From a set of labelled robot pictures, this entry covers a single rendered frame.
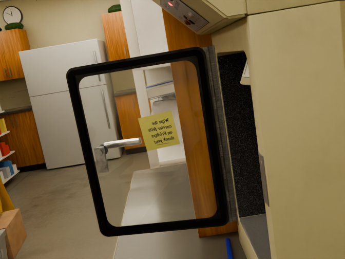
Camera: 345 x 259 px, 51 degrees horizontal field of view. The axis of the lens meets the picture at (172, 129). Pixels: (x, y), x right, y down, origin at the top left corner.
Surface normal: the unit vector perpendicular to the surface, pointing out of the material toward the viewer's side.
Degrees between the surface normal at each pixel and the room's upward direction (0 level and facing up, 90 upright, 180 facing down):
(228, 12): 90
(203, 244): 0
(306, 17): 90
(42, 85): 90
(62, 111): 90
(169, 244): 0
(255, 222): 0
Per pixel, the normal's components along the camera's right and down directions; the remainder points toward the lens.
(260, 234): -0.16, -0.97
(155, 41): -0.38, 0.29
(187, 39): 0.04, 0.19
